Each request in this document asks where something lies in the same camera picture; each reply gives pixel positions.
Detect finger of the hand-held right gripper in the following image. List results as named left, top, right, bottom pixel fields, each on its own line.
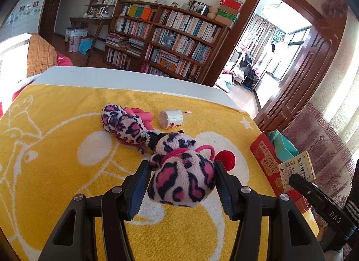
left=289, top=173, right=327, bottom=210

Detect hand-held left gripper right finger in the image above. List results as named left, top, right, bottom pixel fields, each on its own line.
left=214, top=160, right=326, bottom=261

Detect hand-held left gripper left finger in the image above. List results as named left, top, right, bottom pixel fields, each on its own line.
left=38, top=160, right=152, bottom=261

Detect yellow white medicine box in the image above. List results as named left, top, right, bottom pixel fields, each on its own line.
left=278, top=151, right=316, bottom=194

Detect leopard print plush earmuffs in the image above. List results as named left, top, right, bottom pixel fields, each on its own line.
left=101, top=104, right=217, bottom=208

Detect red cardboard box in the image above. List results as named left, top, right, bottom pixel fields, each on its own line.
left=250, top=130, right=317, bottom=214

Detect teal cardboard box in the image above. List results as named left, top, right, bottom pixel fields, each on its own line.
left=265, top=130, right=299, bottom=162

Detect patterned mauve curtain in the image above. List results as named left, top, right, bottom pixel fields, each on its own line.
left=283, top=6, right=359, bottom=187

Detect pink twisted hair accessory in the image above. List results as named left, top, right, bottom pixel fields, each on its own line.
left=125, top=106, right=153, bottom=127

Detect white cotton swab tub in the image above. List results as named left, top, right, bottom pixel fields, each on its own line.
left=158, top=109, right=184, bottom=130

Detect yellow printed towel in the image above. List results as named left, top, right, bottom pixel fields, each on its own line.
left=0, top=83, right=320, bottom=261

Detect carved wooden door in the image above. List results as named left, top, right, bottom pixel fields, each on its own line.
left=254, top=17, right=349, bottom=133

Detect red pillow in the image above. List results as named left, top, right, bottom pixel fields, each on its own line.
left=55, top=52, right=74, bottom=67

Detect blue plastic stool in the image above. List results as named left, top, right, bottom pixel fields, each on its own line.
left=78, top=38, right=93, bottom=55

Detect wooden bookshelf with books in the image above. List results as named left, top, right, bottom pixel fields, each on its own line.
left=104, top=0, right=230, bottom=85

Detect orange plaid pillow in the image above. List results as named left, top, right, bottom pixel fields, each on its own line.
left=26, top=33, right=58, bottom=78

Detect white plastic bag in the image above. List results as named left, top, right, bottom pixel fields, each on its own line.
left=66, top=27, right=88, bottom=39

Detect brown cardboard box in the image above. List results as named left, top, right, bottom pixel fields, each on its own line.
left=214, top=15, right=235, bottom=29

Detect wooden desk with hutch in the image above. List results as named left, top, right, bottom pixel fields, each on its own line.
left=69, top=0, right=119, bottom=66

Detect green glossy box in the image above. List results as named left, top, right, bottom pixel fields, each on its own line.
left=217, top=10, right=239, bottom=22

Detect brown red flat box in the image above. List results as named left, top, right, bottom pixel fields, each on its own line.
left=219, top=4, right=241, bottom=15

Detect red gift box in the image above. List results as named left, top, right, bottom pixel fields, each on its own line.
left=220, top=0, right=243, bottom=11

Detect dark wooden room door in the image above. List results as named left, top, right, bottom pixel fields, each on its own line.
left=39, top=0, right=67, bottom=36

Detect white sliding door wardrobe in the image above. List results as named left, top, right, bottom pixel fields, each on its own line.
left=0, top=0, right=54, bottom=43

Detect red pompom hair tie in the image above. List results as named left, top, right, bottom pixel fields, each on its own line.
left=196, top=145, right=236, bottom=172

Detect black photo frame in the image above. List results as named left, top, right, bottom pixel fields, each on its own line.
left=193, top=1, right=210, bottom=15

